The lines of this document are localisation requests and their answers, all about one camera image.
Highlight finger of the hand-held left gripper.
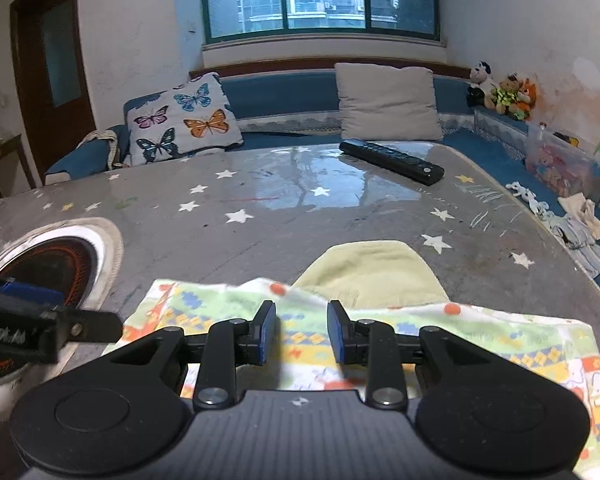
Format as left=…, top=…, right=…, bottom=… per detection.
left=55, top=307, right=125, bottom=347
left=0, top=272, right=67, bottom=312

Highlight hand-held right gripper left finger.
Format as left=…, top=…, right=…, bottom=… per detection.
left=107, top=300, right=279, bottom=413

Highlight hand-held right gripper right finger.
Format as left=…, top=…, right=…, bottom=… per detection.
left=326, top=300, right=482, bottom=411

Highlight patterned pants with green cuffs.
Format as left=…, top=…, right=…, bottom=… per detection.
left=102, top=240, right=600, bottom=480

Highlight beige cloth on sofa arm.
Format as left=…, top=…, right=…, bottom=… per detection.
left=77, top=129, right=131, bottom=169

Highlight striped baby clothes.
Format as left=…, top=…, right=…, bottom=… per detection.
left=549, top=214, right=600, bottom=279

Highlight round built-in induction cooker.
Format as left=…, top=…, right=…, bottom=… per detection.
left=0, top=217, right=126, bottom=431

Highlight grey star tablecloth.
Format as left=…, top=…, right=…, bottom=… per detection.
left=0, top=142, right=600, bottom=480

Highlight dark wooden chair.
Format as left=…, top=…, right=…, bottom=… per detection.
left=0, top=134, right=37, bottom=207

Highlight black remote control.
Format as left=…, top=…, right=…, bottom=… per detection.
left=339, top=138, right=445, bottom=186

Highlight butterfly print pillow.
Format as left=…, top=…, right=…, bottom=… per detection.
left=124, top=72, right=244, bottom=167

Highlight dark wooden door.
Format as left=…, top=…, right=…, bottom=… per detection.
left=9, top=0, right=99, bottom=187

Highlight small white patterned cloth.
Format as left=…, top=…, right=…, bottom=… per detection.
left=504, top=181, right=551, bottom=216

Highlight blue sofa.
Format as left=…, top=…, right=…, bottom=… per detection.
left=44, top=62, right=600, bottom=311

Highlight beige pillow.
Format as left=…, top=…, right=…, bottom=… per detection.
left=333, top=62, right=444, bottom=142

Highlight cream cloth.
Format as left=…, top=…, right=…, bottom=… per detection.
left=557, top=195, right=600, bottom=241

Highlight clear plastic storage box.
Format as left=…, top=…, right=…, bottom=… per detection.
left=524, top=123, right=600, bottom=201

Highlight black and white plush toy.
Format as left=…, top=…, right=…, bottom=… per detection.
left=467, top=61, right=501, bottom=109

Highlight orange plush toy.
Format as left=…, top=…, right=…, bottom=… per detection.
left=517, top=78, right=539, bottom=121

